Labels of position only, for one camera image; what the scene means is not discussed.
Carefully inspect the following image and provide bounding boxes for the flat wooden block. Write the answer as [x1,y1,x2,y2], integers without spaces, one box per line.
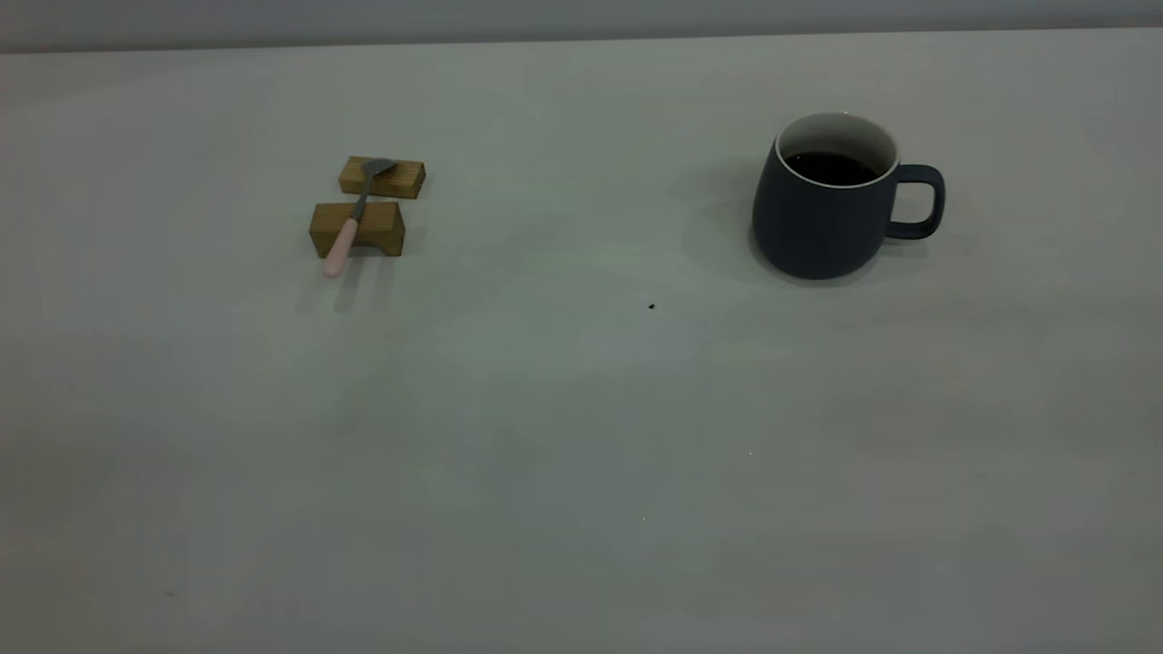
[338,155,427,201]

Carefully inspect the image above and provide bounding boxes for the dark coffee liquid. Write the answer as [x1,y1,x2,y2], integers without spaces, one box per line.
[785,152,880,188]

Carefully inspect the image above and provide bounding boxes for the pink handled grey spoon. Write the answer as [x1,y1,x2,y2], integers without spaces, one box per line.
[323,158,399,280]

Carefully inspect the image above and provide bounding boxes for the dark grey ceramic mug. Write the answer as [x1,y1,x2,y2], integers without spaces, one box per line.
[750,112,947,281]

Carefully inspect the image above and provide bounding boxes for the arched wooden block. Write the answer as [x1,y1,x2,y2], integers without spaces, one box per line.
[309,201,406,259]

